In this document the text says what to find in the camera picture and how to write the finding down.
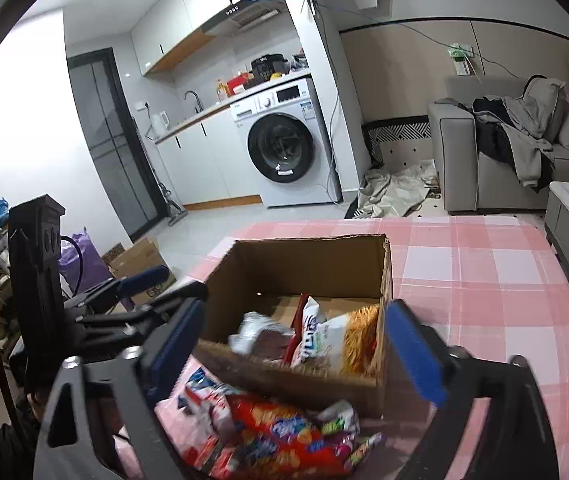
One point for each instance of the black framed glass door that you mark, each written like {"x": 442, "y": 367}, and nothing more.
{"x": 114, "y": 160}

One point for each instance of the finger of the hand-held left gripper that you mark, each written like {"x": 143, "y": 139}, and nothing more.
{"x": 144, "y": 277}
{"x": 164, "y": 305}

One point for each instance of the open cardboard carton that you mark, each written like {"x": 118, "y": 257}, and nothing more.
{"x": 139, "y": 260}

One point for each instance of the grey sofa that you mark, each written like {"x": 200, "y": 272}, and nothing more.
{"x": 459, "y": 170}

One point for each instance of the white base cabinets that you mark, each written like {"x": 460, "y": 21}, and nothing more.
{"x": 199, "y": 160}

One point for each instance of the purple plastic bag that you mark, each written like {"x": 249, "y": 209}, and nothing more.
{"x": 89, "y": 265}

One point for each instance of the white wall power strip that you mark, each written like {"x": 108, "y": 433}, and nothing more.
{"x": 460, "y": 60}

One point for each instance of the red box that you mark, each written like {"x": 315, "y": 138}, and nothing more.
{"x": 239, "y": 84}

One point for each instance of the large red chip bag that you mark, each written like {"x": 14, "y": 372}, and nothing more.
{"x": 274, "y": 435}

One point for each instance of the yellow bottle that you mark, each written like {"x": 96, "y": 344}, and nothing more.
{"x": 221, "y": 91}

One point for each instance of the white green snack packet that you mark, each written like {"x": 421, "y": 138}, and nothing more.
{"x": 337, "y": 417}

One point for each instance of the red white snack bag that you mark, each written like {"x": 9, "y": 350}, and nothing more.
{"x": 204, "y": 390}

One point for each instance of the pink candy packet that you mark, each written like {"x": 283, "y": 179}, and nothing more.
{"x": 364, "y": 452}

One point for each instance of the white electric kettle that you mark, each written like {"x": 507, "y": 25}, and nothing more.
{"x": 159, "y": 125}

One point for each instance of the brown cardboard box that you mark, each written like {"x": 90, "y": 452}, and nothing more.
{"x": 314, "y": 265}

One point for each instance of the range hood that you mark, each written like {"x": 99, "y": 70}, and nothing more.
{"x": 249, "y": 12}

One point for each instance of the pink plaid tablecloth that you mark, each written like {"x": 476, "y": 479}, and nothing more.
{"x": 489, "y": 285}

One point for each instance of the white wall cabinets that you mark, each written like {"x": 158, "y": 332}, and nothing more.
{"x": 174, "y": 20}

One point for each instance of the black garment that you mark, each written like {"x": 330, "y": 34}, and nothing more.
{"x": 491, "y": 130}

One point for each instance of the white orange chip bag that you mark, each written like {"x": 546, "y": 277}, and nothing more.
{"x": 339, "y": 335}

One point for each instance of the beige cloth on floor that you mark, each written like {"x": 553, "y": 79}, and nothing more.
{"x": 394, "y": 190}

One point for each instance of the white washing machine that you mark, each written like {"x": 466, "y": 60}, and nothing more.
{"x": 309, "y": 185}

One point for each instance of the floor mop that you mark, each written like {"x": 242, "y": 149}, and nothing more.
{"x": 174, "y": 207}

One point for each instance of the grey jacket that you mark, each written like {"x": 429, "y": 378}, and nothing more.
{"x": 534, "y": 125}

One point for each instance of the kitchen faucet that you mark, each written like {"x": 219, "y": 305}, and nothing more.
{"x": 195, "y": 100}

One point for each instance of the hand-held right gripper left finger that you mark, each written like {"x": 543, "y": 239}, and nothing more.
{"x": 174, "y": 345}

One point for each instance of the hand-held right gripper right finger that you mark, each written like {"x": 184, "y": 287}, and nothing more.
{"x": 414, "y": 355}

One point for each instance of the white silver snack packet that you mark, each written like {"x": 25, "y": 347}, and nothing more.
{"x": 259, "y": 327}

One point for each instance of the black patterned panel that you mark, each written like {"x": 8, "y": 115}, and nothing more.
{"x": 399, "y": 132}

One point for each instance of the black kitchen appliance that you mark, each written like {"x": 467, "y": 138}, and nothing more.
{"x": 269, "y": 67}

